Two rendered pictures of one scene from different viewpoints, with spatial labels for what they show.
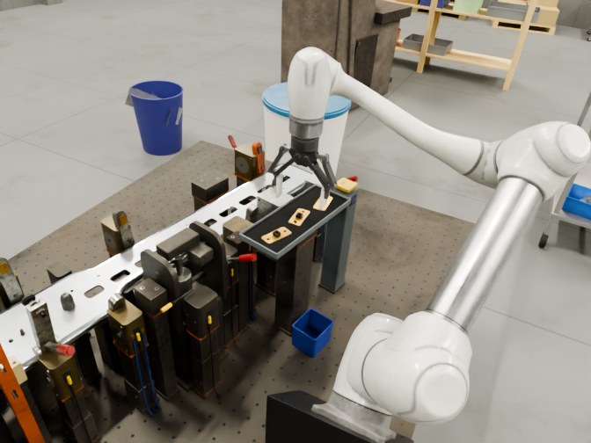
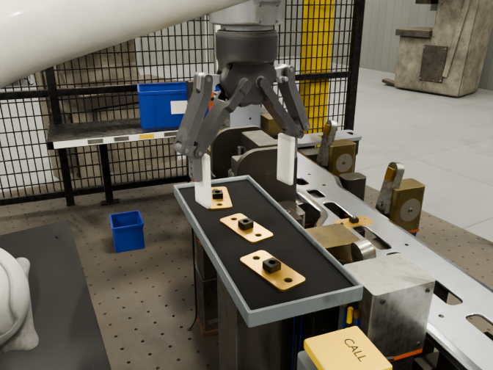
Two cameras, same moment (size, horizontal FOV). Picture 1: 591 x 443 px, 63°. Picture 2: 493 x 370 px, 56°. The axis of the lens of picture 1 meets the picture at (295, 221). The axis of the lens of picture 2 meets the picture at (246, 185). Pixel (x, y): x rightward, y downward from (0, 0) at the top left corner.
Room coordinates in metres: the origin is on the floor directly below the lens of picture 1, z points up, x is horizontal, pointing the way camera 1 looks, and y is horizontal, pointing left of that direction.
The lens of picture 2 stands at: (1.50, -0.49, 1.47)
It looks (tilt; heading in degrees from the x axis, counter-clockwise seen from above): 22 degrees down; 124
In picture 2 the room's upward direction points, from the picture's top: straight up
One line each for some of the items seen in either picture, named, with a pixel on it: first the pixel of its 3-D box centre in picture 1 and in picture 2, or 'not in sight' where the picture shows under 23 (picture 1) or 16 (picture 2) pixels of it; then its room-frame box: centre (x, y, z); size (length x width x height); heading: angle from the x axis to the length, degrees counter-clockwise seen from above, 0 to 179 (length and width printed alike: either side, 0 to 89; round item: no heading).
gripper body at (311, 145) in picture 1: (303, 149); (246, 67); (1.17, -0.01, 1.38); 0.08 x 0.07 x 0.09; 70
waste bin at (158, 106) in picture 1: (156, 117); not in sight; (3.72, 1.22, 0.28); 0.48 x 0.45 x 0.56; 128
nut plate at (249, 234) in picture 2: (299, 215); (245, 225); (1.17, -0.01, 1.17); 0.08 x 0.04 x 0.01; 159
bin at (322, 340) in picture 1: (311, 332); not in sight; (1.09, -0.08, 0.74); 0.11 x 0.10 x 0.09; 145
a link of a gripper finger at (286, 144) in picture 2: (279, 185); (285, 158); (1.19, 0.05, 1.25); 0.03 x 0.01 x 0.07; 160
